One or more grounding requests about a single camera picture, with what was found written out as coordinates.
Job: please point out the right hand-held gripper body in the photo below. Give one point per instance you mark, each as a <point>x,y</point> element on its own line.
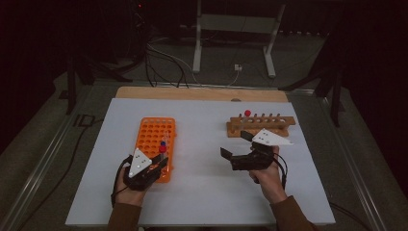
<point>253,162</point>

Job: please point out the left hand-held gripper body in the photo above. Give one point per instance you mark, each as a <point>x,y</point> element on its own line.
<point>142,181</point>

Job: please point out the red capped test tube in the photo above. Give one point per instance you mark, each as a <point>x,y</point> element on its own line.
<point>247,113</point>
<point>162,149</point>

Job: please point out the blue capped test tube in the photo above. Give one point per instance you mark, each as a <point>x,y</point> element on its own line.
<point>163,143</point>

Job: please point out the wooden test tube rack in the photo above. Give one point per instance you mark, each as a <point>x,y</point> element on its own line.
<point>263,123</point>

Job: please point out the orange plastic tube rack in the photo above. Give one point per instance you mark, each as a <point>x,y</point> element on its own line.
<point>154,131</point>

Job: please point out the person's left hand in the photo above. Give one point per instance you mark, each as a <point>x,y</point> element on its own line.
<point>130,197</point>

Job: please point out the person's right hand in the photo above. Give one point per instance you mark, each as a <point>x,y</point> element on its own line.
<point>271,183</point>

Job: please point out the white table mat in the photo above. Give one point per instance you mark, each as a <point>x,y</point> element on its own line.
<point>208,192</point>

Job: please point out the white plug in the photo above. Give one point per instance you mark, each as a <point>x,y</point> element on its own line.
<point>237,67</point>

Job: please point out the black stand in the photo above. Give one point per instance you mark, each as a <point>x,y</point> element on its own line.
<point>336,106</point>
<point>71,93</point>

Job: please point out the white metal stand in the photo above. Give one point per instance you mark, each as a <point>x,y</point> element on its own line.
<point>235,24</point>

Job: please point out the dark equipment rack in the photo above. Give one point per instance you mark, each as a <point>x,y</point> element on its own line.
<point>134,32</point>

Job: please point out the aluminium frame rail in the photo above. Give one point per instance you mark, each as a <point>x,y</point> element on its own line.
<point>356,179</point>
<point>38,173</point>
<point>205,86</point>

